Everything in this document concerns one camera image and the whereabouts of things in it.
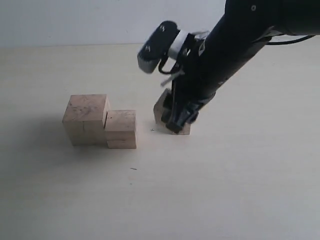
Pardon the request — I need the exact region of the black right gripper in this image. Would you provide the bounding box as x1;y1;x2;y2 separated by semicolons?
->
161;32;240;133

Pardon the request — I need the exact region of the third largest wooden cube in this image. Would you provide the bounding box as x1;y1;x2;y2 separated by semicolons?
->
153;88;171;129

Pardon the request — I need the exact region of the second largest wooden cube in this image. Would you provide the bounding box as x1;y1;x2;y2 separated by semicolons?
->
104;109;137;149

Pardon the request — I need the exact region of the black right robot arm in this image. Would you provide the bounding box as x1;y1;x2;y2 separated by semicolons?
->
161;0;320;133

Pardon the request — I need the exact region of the smallest wooden cube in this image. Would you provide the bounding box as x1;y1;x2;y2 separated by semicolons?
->
171;123;191;135

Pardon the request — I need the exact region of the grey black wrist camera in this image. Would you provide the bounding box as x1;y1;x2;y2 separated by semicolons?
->
137;20;188;75

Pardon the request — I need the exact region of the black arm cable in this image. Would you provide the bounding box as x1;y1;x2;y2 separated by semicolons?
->
264;26;317;46

